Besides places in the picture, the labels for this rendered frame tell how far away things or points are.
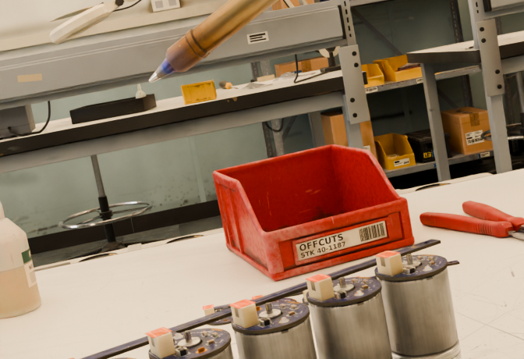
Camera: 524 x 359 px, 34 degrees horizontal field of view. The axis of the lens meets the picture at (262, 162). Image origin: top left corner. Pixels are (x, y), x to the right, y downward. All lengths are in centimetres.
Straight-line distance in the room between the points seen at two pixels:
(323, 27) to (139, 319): 210
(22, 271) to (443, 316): 35
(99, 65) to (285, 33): 55
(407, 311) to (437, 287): 1
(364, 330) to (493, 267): 23
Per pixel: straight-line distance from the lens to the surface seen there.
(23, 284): 58
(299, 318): 26
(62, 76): 251
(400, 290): 29
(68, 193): 469
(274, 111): 260
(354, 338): 28
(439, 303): 29
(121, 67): 250
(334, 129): 431
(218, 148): 466
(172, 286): 57
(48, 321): 55
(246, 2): 23
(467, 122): 448
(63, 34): 285
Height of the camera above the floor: 90
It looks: 8 degrees down
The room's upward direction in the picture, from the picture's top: 11 degrees counter-clockwise
